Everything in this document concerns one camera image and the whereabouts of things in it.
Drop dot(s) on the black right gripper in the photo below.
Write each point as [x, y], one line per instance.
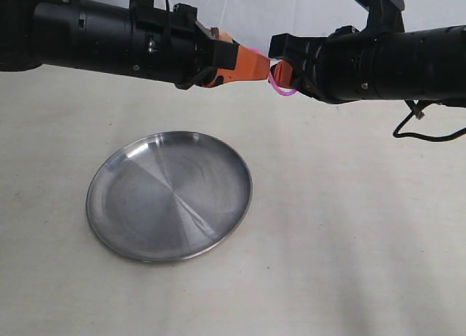
[334, 69]

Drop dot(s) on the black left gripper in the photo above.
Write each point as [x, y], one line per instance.
[173, 46]

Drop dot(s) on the pink glow stick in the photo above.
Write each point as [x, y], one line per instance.
[282, 91]

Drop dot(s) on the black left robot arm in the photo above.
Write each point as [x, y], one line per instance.
[77, 34]

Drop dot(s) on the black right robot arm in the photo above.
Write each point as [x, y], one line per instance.
[420, 65]

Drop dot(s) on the white backdrop cloth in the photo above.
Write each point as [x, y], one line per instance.
[254, 22]

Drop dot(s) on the round stainless steel plate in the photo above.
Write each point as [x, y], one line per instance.
[169, 196]

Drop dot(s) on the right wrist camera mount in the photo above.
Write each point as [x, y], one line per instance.
[384, 16]

